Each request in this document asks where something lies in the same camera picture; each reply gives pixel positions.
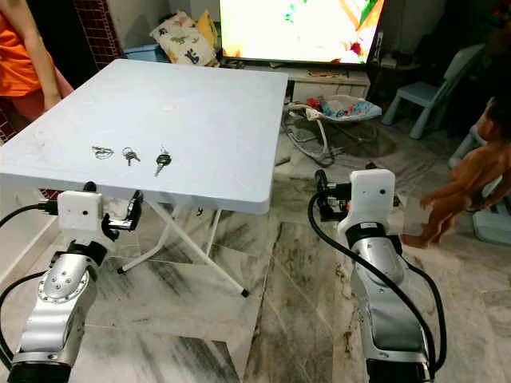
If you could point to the white folding plastic table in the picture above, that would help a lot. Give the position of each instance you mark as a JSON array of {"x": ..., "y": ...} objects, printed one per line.
[{"x": 176, "y": 112}]

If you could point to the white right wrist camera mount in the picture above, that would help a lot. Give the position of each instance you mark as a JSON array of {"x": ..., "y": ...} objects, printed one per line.
[{"x": 371, "y": 195}]

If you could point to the unclothed small child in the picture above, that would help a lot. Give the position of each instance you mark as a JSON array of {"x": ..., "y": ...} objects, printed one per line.
[{"x": 459, "y": 183}]

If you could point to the yellow cushion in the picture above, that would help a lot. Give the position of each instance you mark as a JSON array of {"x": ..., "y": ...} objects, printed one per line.
[{"x": 208, "y": 28}]

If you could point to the small silver keys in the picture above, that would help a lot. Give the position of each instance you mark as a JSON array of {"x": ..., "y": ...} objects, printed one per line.
[{"x": 130, "y": 156}]

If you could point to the person in orange clothes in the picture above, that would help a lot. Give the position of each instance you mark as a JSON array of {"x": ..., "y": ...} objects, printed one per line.
[{"x": 16, "y": 64}]

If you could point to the light blue child chair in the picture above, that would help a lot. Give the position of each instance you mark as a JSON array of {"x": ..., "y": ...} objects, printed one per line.
[{"x": 459, "y": 72}]

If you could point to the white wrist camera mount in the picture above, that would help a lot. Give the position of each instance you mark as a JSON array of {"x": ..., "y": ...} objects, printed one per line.
[
  {"x": 80, "y": 215},
  {"x": 371, "y": 195}
]

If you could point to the pale blue plastic basin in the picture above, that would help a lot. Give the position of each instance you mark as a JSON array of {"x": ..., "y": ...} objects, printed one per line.
[{"x": 493, "y": 227}]

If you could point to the blue plastic box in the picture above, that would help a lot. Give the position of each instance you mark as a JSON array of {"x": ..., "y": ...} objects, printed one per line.
[{"x": 140, "y": 54}]

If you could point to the white television stand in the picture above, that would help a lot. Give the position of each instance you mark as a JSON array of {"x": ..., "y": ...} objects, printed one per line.
[{"x": 335, "y": 84}]

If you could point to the black-headed key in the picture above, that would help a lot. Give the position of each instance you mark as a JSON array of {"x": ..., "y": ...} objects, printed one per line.
[{"x": 164, "y": 159}]

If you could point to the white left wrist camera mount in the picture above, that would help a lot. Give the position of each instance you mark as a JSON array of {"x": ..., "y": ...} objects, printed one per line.
[{"x": 80, "y": 215}]

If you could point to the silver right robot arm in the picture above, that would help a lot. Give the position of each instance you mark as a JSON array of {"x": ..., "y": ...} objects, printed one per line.
[{"x": 391, "y": 319}]

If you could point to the baby bouncer seat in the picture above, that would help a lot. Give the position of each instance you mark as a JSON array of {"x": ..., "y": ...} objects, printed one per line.
[{"x": 347, "y": 108}]

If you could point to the flat screen television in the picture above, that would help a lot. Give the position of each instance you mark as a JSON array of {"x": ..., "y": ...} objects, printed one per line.
[{"x": 295, "y": 28}]

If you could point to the dinosaur print pillow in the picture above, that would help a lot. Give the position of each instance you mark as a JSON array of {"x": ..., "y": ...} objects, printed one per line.
[{"x": 180, "y": 40}]

